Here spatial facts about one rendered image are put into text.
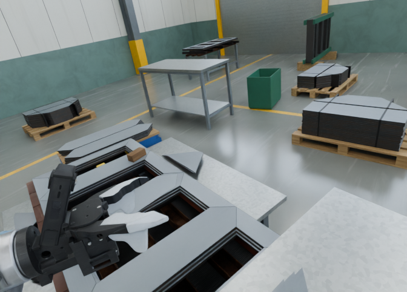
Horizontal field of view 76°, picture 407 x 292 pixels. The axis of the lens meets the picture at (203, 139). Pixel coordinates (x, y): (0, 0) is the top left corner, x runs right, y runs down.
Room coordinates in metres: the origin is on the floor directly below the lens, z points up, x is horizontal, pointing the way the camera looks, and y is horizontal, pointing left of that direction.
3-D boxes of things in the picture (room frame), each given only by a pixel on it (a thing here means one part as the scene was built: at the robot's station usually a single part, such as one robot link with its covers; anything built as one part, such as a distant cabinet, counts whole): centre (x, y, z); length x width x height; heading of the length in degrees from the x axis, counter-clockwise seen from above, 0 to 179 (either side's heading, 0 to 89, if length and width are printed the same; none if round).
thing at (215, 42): (7.63, -0.63, 0.42); 1.66 x 0.84 x 0.85; 136
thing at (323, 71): (4.82, -2.51, 0.18); 1.20 x 0.80 x 0.37; 133
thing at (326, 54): (6.74, -3.26, 0.58); 1.60 x 0.60 x 1.17; 139
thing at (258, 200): (1.52, 0.05, 0.73); 1.20 x 0.26 x 0.03; 34
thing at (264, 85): (4.54, -1.22, 0.29); 0.61 x 0.46 x 0.57; 145
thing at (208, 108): (4.50, 0.18, 0.47); 1.50 x 0.70 x 0.95; 46
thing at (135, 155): (1.61, 0.48, 0.88); 0.12 x 0.06 x 0.05; 140
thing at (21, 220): (1.30, 1.17, 0.70); 0.39 x 0.12 x 0.04; 34
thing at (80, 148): (2.10, 0.82, 0.82); 0.80 x 0.40 x 0.06; 124
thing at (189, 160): (1.64, 0.13, 0.77); 0.45 x 0.20 x 0.04; 34
